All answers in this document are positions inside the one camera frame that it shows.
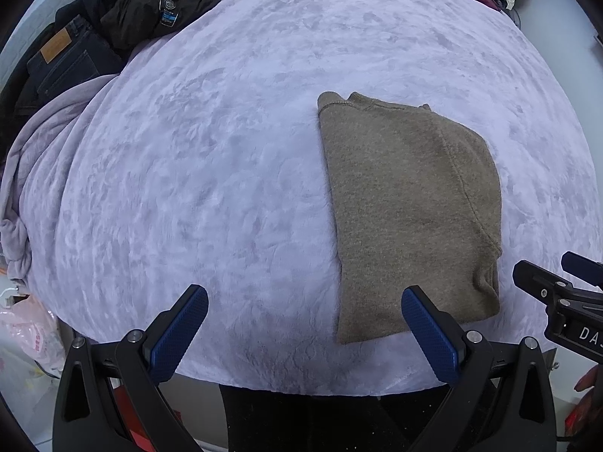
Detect pink plastic bag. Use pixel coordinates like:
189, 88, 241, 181
0, 292, 67, 380

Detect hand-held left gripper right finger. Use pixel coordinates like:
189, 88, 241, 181
400, 285, 560, 452

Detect person's right hand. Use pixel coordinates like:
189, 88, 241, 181
574, 365, 603, 406

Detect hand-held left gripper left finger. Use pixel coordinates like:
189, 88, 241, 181
53, 283, 209, 452

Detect dark blue jeans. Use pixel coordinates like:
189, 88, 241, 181
14, 14, 125, 114

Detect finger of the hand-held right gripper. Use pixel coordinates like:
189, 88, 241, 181
562, 251, 603, 288
513, 259, 585, 306

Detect brown knit sweater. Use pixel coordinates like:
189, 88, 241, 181
317, 92, 502, 345

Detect lavender fleece blanket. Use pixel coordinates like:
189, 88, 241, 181
0, 0, 595, 396

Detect black jacket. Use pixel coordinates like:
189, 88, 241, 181
55, 0, 226, 62

